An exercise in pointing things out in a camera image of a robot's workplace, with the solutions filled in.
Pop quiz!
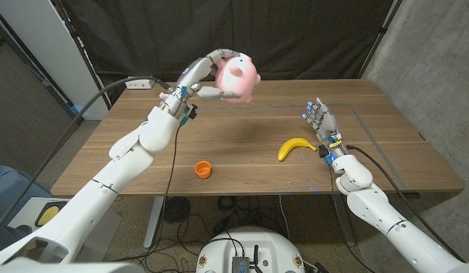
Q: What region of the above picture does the yellow toy banana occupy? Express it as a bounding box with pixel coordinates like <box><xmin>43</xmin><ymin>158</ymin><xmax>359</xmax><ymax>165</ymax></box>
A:
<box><xmin>277</xmin><ymin>137</ymin><xmax>318</xmax><ymax>162</ymax></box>

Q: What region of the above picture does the small orange cup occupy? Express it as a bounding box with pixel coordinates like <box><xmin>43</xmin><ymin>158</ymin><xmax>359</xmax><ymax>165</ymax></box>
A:
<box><xmin>194</xmin><ymin>160</ymin><xmax>213</xmax><ymax>180</ymax></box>

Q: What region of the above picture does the black round floor fan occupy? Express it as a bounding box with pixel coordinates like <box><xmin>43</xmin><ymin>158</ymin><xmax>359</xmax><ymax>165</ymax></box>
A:
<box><xmin>160</xmin><ymin>196</ymin><xmax>192</xmax><ymax>224</ymax></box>

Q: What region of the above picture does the white power strip box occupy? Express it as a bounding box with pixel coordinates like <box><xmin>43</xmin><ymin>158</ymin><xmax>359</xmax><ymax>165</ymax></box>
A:
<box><xmin>124</xmin><ymin>77</ymin><xmax>156</xmax><ymax>90</ymax></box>

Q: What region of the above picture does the dark table leg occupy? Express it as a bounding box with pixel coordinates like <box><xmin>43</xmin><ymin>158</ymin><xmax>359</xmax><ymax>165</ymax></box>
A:
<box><xmin>330</xmin><ymin>193</ymin><xmax>358</xmax><ymax>247</ymax></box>

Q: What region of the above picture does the pink plastic piggy bank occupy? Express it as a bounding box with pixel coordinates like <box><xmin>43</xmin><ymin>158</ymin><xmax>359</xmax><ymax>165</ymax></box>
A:
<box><xmin>214</xmin><ymin>52</ymin><xmax>261</xmax><ymax>104</ymax></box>

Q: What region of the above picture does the yellow and black foot pedal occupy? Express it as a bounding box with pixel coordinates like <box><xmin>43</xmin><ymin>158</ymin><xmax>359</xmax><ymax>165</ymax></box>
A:
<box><xmin>35</xmin><ymin>200</ymin><xmax>68</xmax><ymax>228</ymax></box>

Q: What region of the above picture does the black backdrop stand pole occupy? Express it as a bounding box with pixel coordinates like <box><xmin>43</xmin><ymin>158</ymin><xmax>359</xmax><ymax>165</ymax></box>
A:
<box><xmin>52</xmin><ymin>0</ymin><xmax>112</xmax><ymax>109</ymax></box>
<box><xmin>358</xmin><ymin>0</ymin><xmax>404</xmax><ymax>79</ymax></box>

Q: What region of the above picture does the black backdrop curtain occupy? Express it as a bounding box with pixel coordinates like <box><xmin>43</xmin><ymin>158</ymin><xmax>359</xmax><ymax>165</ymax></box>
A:
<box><xmin>52</xmin><ymin>0</ymin><xmax>404</xmax><ymax>102</ymax></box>

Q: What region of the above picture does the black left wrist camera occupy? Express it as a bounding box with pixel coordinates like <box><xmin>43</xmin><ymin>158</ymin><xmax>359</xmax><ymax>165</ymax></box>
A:
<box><xmin>183</xmin><ymin>104</ymin><xmax>199</xmax><ymax>121</ymax></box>

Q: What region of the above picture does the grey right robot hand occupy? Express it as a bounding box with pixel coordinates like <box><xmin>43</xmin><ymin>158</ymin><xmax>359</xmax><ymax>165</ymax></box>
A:
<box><xmin>301</xmin><ymin>96</ymin><xmax>348</xmax><ymax>156</ymax></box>

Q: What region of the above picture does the white board panel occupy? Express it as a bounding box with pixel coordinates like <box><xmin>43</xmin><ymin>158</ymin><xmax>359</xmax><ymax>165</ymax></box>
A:
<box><xmin>0</xmin><ymin>0</ymin><xmax>110</xmax><ymax>121</ymax></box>

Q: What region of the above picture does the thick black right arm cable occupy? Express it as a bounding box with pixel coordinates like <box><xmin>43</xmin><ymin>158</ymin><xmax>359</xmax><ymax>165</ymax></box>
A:
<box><xmin>345</xmin><ymin>144</ymin><xmax>466</xmax><ymax>262</ymax></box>

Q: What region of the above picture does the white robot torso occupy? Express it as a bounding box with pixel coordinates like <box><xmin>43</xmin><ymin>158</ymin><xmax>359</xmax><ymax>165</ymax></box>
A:
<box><xmin>195</xmin><ymin>226</ymin><xmax>306</xmax><ymax>273</ymax></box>

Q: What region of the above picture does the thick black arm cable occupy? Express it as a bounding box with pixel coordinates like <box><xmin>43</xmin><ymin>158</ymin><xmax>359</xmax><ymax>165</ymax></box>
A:
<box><xmin>345</xmin><ymin>144</ymin><xmax>466</xmax><ymax>262</ymax></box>
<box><xmin>0</xmin><ymin>75</ymin><xmax>173</xmax><ymax>236</ymax></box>

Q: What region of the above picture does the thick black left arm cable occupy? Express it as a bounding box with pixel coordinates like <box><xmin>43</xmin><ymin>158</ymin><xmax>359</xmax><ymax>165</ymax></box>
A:
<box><xmin>0</xmin><ymin>75</ymin><xmax>173</xmax><ymax>236</ymax></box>

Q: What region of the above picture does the white table leg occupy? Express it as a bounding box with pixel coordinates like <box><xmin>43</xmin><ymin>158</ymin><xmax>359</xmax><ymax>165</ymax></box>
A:
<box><xmin>142</xmin><ymin>196</ymin><xmax>165</xmax><ymax>249</ymax></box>

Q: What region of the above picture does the thin black hanging cable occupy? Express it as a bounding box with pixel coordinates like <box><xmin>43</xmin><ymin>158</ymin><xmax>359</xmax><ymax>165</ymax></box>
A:
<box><xmin>116</xmin><ymin>123</ymin><xmax>182</xmax><ymax>262</ymax></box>

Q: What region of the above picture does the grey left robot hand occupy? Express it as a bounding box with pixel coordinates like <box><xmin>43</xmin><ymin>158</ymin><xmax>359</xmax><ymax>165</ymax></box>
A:
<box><xmin>160</xmin><ymin>48</ymin><xmax>242</xmax><ymax>118</ymax></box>

